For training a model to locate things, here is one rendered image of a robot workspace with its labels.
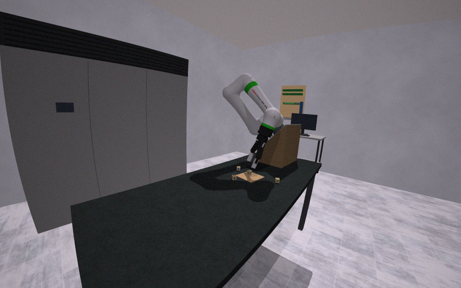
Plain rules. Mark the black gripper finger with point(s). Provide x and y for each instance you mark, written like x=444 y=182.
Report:
x=253 y=149
x=258 y=155

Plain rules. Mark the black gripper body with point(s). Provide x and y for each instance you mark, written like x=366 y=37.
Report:
x=261 y=139

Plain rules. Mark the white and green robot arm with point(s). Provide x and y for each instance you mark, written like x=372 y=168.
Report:
x=267 y=124

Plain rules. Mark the tan flat square mat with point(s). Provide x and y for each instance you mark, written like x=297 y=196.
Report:
x=250 y=178

